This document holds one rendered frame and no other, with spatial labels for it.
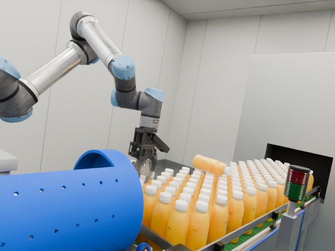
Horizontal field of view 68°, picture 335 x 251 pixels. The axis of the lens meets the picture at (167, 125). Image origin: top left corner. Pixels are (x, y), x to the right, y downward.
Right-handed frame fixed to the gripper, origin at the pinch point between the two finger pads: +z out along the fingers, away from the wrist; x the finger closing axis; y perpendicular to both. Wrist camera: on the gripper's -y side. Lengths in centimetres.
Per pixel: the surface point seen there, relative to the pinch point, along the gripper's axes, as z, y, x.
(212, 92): -75, -375, -229
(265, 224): 19, -55, 31
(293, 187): -11, -17, 49
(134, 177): -10.1, 25.6, 23.2
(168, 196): -0.4, 6.6, 19.5
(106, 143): 51, -177, -294
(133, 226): 1.2, 26.7, 27.1
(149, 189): -0.2, 7.6, 11.6
